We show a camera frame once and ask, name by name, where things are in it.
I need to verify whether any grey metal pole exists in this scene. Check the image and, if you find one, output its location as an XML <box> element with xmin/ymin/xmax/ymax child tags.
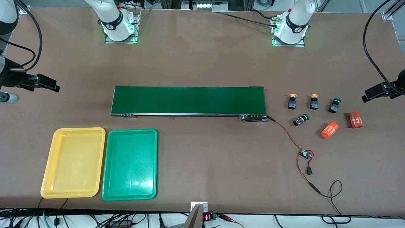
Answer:
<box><xmin>183</xmin><ymin>204</ymin><xmax>203</xmax><ymax>228</ymax></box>

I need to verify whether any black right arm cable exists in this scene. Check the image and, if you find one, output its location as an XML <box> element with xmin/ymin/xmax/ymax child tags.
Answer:
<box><xmin>0</xmin><ymin>0</ymin><xmax>43</xmax><ymax>72</ymax></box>

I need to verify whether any black cable bundle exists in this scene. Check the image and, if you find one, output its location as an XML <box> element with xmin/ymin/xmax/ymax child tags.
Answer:
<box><xmin>0</xmin><ymin>198</ymin><xmax>190</xmax><ymax>228</ymax></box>

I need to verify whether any green push button switch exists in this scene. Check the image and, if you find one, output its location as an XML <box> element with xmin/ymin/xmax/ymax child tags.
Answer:
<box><xmin>293</xmin><ymin>113</ymin><xmax>310</xmax><ymax>126</ymax></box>
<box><xmin>328</xmin><ymin>98</ymin><xmax>342</xmax><ymax>114</ymax></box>

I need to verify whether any green conveyor belt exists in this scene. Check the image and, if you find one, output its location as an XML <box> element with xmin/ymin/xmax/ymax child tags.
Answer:
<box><xmin>110</xmin><ymin>85</ymin><xmax>268</xmax><ymax>122</ymax></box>

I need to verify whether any orange cylinder with print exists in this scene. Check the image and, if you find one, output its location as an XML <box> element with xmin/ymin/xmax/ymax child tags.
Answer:
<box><xmin>349</xmin><ymin>111</ymin><xmax>364</xmax><ymax>129</ymax></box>
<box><xmin>321</xmin><ymin>122</ymin><xmax>340</xmax><ymax>139</ymax></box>

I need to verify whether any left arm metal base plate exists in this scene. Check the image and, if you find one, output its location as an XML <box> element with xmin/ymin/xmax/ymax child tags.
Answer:
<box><xmin>271</xmin><ymin>16</ymin><xmax>306</xmax><ymax>47</ymax></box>

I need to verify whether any green plastic tray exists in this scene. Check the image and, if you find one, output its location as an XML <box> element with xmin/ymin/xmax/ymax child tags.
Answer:
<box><xmin>101</xmin><ymin>129</ymin><xmax>158</xmax><ymax>201</ymax></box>

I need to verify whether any aluminium corner profile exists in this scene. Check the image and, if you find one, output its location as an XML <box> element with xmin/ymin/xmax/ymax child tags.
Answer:
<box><xmin>13</xmin><ymin>0</ymin><xmax>31</xmax><ymax>16</ymax></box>
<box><xmin>382</xmin><ymin>0</ymin><xmax>405</xmax><ymax>22</ymax></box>

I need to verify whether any aluminium frame rack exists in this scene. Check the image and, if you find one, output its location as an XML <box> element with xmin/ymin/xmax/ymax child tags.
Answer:
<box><xmin>160</xmin><ymin>0</ymin><xmax>253</xmax><ymax>13</ymax></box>

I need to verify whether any yellow plastic tray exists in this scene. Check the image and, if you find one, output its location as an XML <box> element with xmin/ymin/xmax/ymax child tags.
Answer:
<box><xmin>40</xmin><ymin>127</ymin><xmax>106</xmax><ymax>199</ymax></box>

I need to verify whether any small metal table bracket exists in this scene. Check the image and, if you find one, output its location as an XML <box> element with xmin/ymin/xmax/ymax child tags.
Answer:
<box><xmin>190</xmin><ymin>201</ymin><xmax>208</xmax><ymax>212</ymax></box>

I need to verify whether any red clip lead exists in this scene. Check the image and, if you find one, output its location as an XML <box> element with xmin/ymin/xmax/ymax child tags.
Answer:
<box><xmin>218</xmin><ymin>214</ymin><xmax>246</xmax><ymax>228</ymax></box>

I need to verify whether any black base power cable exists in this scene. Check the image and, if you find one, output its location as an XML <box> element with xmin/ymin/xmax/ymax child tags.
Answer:
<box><xmin>218</xmin><ymin>9</ymin><xmax>279</xmax><ymax>28</ymax></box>

